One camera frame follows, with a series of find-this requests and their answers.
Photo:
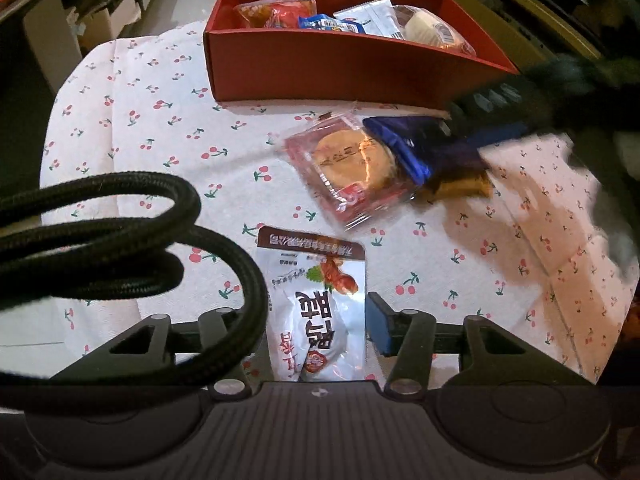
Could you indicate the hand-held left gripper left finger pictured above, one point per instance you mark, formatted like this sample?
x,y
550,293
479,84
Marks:
x,y
214,321

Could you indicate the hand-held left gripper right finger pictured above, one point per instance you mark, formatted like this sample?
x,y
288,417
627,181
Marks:
x,y
382,325

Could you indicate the red cardboard box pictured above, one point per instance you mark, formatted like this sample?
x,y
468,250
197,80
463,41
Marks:
x,y
325,70

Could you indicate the gold brown snack packet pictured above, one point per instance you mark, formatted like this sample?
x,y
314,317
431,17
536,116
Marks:
x,y
460,186

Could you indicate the dark blue biscuit packet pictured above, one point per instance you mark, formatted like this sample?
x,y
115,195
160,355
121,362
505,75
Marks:
x,y
400,140

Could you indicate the long wooden cabinet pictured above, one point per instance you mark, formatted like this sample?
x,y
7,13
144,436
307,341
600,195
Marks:
x,y
525,0

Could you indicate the dark side table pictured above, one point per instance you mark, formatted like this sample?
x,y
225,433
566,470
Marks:
x,y
45,25

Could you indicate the clear round pastry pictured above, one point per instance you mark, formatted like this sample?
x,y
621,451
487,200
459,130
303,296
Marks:
x,y
425,27

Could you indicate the cherry print tablecloth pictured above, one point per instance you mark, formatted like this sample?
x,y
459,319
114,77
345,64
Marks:
x,y
150,160

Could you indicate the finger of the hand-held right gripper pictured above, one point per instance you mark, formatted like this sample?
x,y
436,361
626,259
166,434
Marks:
x,y
500,132

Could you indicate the red clear wrapped round cake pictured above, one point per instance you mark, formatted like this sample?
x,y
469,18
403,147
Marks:
x,y
350,160

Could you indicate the red and blue noodle packet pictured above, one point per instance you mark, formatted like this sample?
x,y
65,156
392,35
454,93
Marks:
x,y
280,12

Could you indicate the small blue and white packet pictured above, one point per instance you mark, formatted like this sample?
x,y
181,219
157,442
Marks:
x,y
325,23

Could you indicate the white packet with green label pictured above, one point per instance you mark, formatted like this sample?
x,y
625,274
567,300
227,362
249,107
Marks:
x,y
372,15

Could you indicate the white silver packet red print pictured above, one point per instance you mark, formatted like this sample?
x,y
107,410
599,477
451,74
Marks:
x,y
320,310

